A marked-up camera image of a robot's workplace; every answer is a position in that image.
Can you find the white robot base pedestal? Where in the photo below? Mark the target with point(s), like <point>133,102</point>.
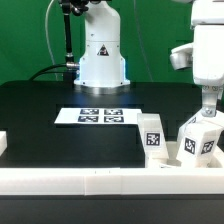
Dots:
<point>102,65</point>

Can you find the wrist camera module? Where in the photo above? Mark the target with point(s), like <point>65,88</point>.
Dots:
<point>181,56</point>

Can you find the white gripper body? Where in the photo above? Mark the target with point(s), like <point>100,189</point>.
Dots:
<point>208,55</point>

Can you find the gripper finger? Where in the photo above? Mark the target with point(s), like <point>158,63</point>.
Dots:
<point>209,100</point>

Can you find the white round stool seat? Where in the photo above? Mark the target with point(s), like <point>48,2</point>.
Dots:
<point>170,156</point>

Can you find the white U-shaped fence wall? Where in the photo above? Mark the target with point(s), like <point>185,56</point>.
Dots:
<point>63,181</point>

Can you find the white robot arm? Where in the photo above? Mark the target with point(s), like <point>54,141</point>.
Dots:
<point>206,12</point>

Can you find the white sheet with markers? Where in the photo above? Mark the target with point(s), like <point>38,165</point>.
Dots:
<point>98,116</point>

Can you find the black camera stand pole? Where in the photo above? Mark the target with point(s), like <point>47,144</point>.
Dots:
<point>77,7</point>

